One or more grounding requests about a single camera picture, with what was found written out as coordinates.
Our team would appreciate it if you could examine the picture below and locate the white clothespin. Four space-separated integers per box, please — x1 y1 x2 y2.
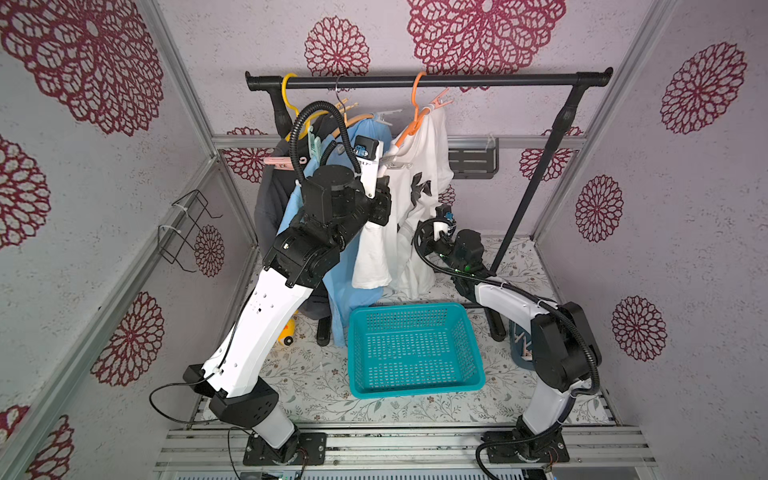
379 155 400 171

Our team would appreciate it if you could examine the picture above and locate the white t-shirt black print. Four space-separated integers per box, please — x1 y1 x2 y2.
351 109 453 300

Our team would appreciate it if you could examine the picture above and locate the light blue garment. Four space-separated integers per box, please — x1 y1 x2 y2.
277 127 367 346

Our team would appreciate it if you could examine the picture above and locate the grey clothespin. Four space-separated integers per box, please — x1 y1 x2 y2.
373 109 403 127

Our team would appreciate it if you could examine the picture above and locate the mint green clothespin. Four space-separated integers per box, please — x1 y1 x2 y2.
307 132 324 163

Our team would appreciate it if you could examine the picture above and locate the wooden hanger metal hook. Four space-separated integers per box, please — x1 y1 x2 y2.
331 75 373 139

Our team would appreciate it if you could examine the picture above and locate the orange plastic hanger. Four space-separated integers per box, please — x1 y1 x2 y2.
395 71 426 148

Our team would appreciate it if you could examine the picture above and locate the pink clothespin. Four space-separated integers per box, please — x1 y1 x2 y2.
429 88 453 111
263 157 294 171

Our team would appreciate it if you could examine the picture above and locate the beige clothespin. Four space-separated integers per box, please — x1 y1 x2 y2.
334 99 358 125

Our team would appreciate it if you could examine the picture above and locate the yellow plastic hanger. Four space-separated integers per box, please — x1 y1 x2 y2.
281 73 327 142

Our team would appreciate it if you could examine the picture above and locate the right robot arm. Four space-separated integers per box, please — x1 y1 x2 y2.
412 218 601 441

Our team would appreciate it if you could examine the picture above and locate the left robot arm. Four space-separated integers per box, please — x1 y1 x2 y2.
183 161 391 451

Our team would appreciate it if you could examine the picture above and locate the colourful clothespins pile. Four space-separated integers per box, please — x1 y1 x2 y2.
511 332 533 362

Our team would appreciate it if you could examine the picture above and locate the teal laundry basket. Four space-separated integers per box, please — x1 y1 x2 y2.
347 303 486 399

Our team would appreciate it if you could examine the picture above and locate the dark teal clothespin bin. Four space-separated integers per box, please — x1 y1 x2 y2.
509 321 535 371

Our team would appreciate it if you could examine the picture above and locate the yellow plush toy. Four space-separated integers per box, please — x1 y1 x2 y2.
278 317 296 347

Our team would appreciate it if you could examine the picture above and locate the black clothes rack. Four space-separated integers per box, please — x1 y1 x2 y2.
244 67 616 349

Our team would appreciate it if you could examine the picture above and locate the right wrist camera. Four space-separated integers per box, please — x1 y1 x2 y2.
433 204 456 241

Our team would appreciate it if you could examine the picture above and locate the black wall shelf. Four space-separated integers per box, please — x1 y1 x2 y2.
448 137 500 180

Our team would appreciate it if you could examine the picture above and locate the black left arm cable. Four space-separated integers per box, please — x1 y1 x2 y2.
289 100 364 187

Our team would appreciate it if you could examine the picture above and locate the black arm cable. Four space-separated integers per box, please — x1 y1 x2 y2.
289 100 364 187
412 218 603 480

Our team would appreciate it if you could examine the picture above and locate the black wire wall basket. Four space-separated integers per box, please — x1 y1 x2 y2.
156 189 225 278

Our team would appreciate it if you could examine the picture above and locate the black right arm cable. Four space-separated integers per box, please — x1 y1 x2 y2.
412 218 603 480

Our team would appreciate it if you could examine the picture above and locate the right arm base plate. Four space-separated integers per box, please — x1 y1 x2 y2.
477 429 570 464

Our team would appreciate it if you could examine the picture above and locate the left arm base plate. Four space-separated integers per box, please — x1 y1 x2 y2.
243 432 328 467

